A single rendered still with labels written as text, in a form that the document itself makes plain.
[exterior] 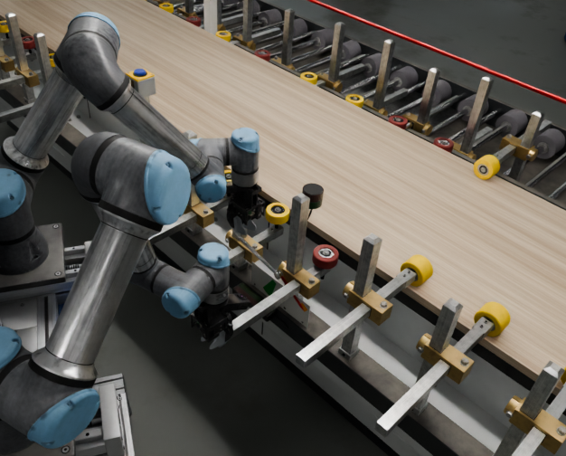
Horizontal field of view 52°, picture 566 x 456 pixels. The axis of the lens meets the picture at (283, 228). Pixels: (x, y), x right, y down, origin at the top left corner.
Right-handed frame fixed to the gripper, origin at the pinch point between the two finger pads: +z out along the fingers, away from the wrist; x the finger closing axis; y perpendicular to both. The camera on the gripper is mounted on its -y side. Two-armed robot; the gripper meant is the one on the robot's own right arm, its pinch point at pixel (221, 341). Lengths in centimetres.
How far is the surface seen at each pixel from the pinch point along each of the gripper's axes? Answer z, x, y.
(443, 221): -7, 15, -85
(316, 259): -7.6, -0.3, -38.2
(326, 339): -13.4, 25.4, -13.3
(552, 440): -13, 78, -30
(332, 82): -3, -83, -139
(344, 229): -7, -4, -56
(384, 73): -18, -55, -140
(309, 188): -32.4, -4.9, -36.5
